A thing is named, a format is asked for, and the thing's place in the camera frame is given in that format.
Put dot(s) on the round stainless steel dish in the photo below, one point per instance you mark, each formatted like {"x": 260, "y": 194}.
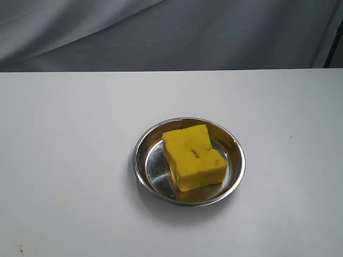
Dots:
{"x": 153, "y": 172}

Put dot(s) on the black stand pole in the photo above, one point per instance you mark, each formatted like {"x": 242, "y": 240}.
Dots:
{"x": 333, "y": 47}

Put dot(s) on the grey fabric backdrop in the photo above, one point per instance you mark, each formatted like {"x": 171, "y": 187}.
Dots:
{"x": 63, "y": 36}

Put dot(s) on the yellow sponge block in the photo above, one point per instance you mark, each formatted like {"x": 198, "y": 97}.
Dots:
{"x": 192, "y": 161}

